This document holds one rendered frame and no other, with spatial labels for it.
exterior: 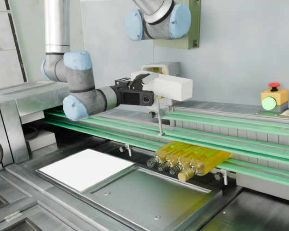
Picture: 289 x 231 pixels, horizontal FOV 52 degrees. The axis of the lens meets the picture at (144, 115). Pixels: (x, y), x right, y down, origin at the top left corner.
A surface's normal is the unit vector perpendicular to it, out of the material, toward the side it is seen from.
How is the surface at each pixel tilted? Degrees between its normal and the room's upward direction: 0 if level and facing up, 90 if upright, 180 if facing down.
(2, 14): 90
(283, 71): 0
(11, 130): 90
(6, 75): 90
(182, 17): 94
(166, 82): 0
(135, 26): 9
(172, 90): 0
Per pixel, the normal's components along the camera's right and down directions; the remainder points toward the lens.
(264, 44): -0.70, 0.28
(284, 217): -0.14, -0.95
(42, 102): 0.70, 0.11
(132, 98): -0.25, 0.36
